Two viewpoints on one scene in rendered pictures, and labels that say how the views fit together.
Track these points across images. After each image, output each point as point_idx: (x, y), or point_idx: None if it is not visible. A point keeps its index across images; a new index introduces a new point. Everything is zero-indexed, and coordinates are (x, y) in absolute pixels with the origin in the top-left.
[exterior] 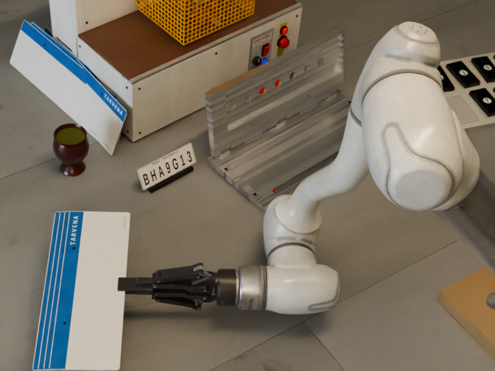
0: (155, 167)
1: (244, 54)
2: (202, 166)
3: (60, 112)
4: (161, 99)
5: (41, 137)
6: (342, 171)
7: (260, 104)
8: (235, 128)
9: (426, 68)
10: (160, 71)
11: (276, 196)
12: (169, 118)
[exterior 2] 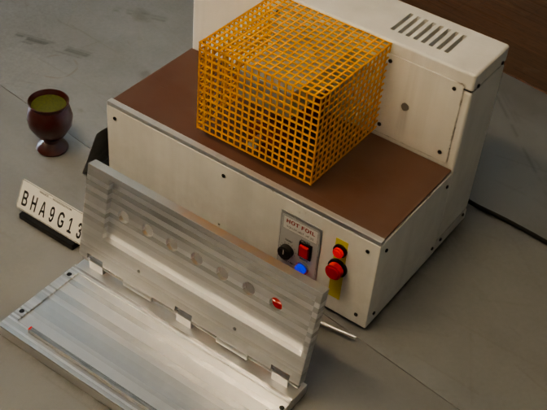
0: (41, 198)
1: (271, 224)
2: (83, 258)
3: None
4: (145, 164)
5: (101, 115)
6: None
7: (163, 259)
8: (112, 246)
9: None
10: (142, 122)
11: (20, 335)
12: None
